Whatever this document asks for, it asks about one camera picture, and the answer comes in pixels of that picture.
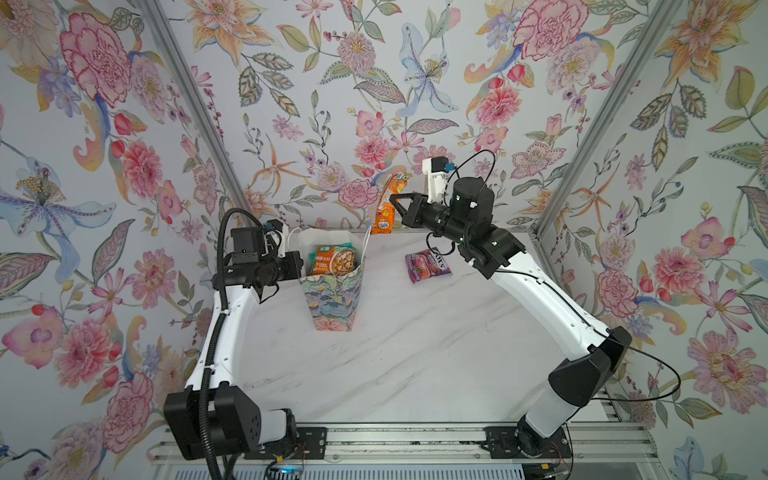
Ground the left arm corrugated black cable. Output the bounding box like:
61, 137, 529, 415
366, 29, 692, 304
196, 207, 265, 480

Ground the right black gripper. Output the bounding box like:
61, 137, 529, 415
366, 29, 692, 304
391, 196, 472, 255

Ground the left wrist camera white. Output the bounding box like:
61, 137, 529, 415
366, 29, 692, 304
265, 219, 289, 257

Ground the small purple Fox's candy pack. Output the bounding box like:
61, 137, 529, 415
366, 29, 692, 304
405, 250, 452, 284

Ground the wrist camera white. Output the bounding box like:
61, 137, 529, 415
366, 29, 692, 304
265, 219, 289, 257
421, 156, 455, 203

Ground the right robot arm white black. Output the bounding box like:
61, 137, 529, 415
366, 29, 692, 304
389, 177, 631, 458

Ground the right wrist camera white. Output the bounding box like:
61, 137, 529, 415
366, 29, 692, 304
421, 156, 455, 203

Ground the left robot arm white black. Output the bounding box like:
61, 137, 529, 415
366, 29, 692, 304
163, 220, 303, 460

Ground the green orange noodle snack pack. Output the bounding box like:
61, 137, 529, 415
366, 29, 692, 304
309, 242, 360, 276

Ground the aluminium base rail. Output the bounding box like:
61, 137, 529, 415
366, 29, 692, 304
146, 421, 661, 466

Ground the floral paper gift bag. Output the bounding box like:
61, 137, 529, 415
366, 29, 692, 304
288, 228, 371, 332

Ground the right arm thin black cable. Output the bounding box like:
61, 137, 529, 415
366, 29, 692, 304
425, 148, 683, 480

